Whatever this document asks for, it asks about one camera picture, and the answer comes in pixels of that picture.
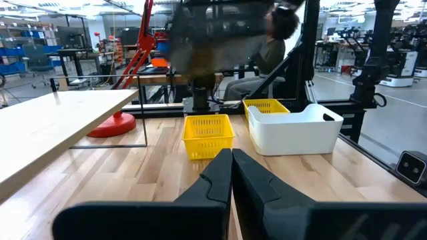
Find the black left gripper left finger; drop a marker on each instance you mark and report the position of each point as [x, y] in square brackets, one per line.
[187, 220]

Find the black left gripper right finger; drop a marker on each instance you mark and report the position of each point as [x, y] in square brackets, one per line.
[283, 220]

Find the yellow plastic basket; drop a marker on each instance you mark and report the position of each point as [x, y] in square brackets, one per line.
[207, 146]
[267, 105]

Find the white plastic bin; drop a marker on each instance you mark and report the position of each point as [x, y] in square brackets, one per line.
[293, 136]

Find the black plastic basket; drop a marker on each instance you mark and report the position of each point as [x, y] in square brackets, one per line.
[217, 33]

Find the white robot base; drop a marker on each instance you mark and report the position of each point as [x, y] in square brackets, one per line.
[398, 71]

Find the black background robot arm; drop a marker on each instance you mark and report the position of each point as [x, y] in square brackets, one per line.
[383, 33]

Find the wooden shelf with black legs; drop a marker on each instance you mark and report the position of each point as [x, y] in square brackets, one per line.
[50, 126]

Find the red desk lamp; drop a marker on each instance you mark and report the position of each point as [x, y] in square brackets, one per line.
[113, 126]

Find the wooden workbench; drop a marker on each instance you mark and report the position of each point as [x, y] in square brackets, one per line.
[156, 79]

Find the person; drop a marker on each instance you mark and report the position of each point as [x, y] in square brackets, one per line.
[272, 53]

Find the black desk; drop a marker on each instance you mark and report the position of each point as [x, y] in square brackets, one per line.
[71, 53]

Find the black computer monitor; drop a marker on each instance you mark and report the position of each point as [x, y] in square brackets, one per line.
[71, 36]

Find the grey office chair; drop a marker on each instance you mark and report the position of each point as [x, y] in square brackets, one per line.
[38, 61]

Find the rack with blue bins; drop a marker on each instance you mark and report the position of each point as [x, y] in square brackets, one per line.
[13, 68]

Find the black table-level camera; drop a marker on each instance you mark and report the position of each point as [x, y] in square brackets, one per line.
[412, 168]

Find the black aluminium rig frame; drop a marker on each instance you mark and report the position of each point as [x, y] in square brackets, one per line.
[310, 50]

